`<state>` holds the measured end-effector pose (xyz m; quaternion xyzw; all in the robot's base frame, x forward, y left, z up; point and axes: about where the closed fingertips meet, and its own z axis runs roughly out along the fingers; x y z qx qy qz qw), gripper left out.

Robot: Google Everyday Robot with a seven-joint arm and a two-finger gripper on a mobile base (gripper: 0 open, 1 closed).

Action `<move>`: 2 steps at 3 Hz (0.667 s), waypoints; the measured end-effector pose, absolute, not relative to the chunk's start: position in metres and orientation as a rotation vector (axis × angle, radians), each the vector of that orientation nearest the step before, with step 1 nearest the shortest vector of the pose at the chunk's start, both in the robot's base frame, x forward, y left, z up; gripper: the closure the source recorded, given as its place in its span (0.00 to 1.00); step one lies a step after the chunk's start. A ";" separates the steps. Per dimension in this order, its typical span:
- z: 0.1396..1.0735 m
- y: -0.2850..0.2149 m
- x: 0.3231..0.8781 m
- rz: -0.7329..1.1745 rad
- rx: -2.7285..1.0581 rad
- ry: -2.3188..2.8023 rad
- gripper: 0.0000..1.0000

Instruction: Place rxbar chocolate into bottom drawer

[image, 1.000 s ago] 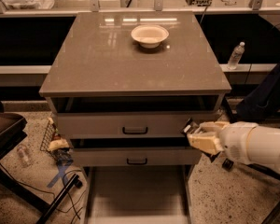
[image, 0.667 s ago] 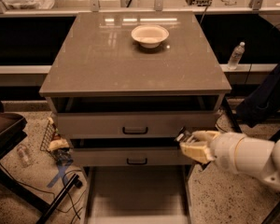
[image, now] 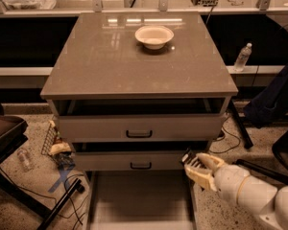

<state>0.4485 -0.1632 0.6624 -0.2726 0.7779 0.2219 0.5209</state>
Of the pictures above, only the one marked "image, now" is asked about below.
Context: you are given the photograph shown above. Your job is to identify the black floor cable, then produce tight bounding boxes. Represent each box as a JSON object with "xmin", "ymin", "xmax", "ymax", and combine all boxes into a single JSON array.
[{"xmin": 208, "ymin": 113, "xmax": 243, "ymax": 155}]

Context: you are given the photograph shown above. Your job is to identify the dark blue cloth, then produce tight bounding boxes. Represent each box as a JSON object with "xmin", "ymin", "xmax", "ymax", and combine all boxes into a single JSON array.
[{"xmin": 243, "ymin": 62, "xmax": 288, "ymax": 128}]

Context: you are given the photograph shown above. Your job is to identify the middle white drawer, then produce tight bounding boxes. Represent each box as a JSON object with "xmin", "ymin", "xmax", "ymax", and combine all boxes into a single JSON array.
[{"xmin": 72, "ymin": 150, "xmax": 186, "ymax": 172}]

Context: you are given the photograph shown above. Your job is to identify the top white drawer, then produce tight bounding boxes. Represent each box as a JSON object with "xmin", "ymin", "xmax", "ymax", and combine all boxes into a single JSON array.
[{"xmin": 55, "ymin": 114, "xmax": 225, "ymax": 143}]

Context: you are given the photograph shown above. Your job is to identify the dark chair at left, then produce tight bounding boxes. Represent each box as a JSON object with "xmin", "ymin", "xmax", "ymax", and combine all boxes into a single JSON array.
[{"xmin": 0, "ymin": 104, "xmax": 82, "ymax": 230}]

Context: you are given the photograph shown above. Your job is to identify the clear plastic water bottle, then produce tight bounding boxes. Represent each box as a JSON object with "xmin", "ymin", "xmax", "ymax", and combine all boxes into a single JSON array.
[{"xmin": 233, "ymin": 43, "xmax": 252, "ymax": 72}]

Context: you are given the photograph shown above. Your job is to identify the grey drawer cabinet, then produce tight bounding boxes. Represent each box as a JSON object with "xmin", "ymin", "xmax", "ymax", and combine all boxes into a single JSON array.
[{"xmin": 39, "ymin": 11, "xmax": 239, "ymax": 230}]

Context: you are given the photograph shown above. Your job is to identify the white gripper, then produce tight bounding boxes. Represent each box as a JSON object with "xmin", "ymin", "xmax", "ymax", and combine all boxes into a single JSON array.
[{"xmin": 184, "ymin": 153, "xmax": 251, "ymax": 205}]

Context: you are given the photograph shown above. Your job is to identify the wire basket with snacks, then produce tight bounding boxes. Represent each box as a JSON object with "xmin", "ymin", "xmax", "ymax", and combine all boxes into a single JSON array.
[{"xmin": 41, "ymin": 120, "xmax": 74, "ymax": 167}]

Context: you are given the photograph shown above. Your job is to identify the black office chair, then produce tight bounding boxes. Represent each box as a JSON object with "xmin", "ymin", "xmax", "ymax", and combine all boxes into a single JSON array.
[{"xmin": 235, "ymin": 130, "xmax": 288, "ymax": 185}]

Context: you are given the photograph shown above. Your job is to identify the plastic bottle on floor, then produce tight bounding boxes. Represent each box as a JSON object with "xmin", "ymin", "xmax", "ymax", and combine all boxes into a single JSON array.
[{"xmin": 17, "ymin": 148, "xmax": 34, "ymax": 172}]

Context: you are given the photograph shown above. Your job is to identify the open bottom drawer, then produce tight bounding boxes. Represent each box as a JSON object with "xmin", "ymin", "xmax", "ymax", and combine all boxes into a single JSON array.
[{"xmin": 83, "ymin": 171, "xmax": 197, "ymax": 230}]

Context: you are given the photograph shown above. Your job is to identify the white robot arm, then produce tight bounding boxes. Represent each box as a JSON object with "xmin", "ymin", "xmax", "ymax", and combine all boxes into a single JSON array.
[{"xmin": 181, "ymin": 151, "xmax": 288, "ymax": 230}]

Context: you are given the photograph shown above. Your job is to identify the white bowl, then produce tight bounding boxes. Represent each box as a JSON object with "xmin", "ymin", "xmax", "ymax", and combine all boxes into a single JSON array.
[{"xmin": 134, "ymin": 26, "xmax": 174, "ymax": 50}]

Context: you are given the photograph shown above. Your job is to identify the white drawer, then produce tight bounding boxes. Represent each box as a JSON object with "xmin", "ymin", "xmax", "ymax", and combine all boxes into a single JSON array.
[
  {"xmin": 55, "ymin": 114, "xmax": 225, "ymax": 143},
  {"xmin": 72, "ymin": 150, "xmax": 186, "ymax": 172}
]

